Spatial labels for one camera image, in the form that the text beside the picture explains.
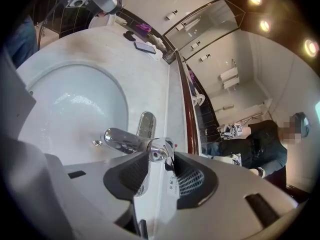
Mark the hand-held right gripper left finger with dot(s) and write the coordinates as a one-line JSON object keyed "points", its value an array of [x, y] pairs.
{"points": [[125, 179]]}

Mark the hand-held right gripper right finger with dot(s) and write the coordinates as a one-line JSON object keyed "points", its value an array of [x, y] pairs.
{"points": [[197, 181]]}

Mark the chrome faucet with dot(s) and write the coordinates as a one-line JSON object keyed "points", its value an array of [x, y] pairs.
{"points": [[120, 140]]}

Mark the person's left hand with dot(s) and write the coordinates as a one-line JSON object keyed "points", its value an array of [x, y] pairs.
{"points": [[101, 13]]}

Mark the white toilet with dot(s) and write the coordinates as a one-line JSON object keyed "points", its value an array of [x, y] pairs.
{"points": [[102, 21]]}

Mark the chrome sink drain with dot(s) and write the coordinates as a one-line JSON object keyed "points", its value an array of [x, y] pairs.
{"points": [[97, 142]]}

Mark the black folded phone holder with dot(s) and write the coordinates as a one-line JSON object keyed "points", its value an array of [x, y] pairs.
{"points": [[128, 35]]}

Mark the purple packets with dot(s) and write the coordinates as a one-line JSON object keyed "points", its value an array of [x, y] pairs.
{"points": [[144, 27]]}

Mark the dark smartphone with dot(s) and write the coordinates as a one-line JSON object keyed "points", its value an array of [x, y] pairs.
{"points": [[145, 47]]}

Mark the white folded hand towel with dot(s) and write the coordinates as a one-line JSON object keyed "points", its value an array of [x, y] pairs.
{"points": [[158, 42]]}

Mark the white sink basin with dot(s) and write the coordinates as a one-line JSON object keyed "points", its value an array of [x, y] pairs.
{"points": [[75, 109]]}

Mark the clear drinking glass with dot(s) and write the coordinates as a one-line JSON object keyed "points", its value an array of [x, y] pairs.
{"points": [[166, 57], [172, 56]]}

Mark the person's blue jeans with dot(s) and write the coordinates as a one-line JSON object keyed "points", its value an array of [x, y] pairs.
{"points": [[22, 41]]}

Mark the angled side mirror panel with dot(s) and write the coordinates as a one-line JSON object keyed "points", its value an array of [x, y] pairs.
{"points": [[207, 26]]}

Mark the wall soap dispenser bottle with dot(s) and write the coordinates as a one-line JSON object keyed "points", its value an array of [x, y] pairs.
{"points": [[171, 15]]}

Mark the large wall mirror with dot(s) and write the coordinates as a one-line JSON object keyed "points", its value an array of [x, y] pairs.
{"points": [[252, 84]]}

